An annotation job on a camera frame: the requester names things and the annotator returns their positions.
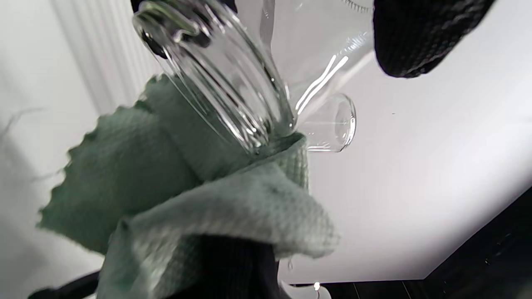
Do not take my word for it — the person's left hand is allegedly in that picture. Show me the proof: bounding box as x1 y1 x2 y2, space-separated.
373 0 497 78

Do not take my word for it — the person's right hand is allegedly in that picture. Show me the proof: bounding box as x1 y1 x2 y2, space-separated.
166 235 291 299

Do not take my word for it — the grey white hand controller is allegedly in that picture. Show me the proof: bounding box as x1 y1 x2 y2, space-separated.
281 280 333 299

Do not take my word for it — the clear glass jar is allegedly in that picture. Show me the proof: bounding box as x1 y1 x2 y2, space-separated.
132 0 374 157
297 93 357 153

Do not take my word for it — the green fish scale cleaning cloth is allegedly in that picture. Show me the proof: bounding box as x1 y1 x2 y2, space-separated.
37 74 340 299

